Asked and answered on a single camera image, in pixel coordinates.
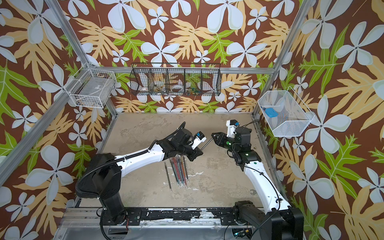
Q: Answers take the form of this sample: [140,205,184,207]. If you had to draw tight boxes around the bundle red green pencils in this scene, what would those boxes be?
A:
[169,155,189,188]

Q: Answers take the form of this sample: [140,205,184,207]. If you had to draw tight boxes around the aluminium frame post back right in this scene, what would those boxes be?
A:
[260,1,316,97]

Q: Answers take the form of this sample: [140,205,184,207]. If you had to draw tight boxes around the black wire basket back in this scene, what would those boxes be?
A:
[128,63,222,96]

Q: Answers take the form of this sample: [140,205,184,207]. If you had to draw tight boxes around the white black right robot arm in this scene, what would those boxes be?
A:
[212,127,304,240]

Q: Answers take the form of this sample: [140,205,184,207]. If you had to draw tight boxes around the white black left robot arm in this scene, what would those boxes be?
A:
[75,123,207,225]

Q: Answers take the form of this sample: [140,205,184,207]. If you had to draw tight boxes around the aluminium frame post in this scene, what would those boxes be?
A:
[46,1,117,117]
[260,1,316,97]

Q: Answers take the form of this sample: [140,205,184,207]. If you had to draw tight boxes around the white wire basket right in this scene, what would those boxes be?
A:
[258,88,315,138]

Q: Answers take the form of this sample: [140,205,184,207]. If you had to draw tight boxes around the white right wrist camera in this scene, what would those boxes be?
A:
[226,120,240,138]

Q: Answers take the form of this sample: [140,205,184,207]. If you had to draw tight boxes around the black pencil lying apart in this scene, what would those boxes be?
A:
[164,162,172,193]

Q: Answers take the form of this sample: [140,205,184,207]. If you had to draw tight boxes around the blue object in basket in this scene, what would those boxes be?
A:
[264,108,278,118]

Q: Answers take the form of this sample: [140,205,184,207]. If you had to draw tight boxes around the aluminium frame post back left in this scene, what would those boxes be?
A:
[46,1,117,117]

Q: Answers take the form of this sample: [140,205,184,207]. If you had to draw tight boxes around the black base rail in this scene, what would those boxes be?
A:
[98,206,241,226]

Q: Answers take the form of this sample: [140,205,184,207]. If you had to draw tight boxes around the white wire basket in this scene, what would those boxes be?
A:
[258,88,315,138]
[67,69,117,109]

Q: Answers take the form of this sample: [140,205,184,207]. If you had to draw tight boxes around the white wire basket left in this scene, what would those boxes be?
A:
[67,69,117,109]

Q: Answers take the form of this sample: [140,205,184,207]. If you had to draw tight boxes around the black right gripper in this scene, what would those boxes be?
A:
[211,132,241,155]

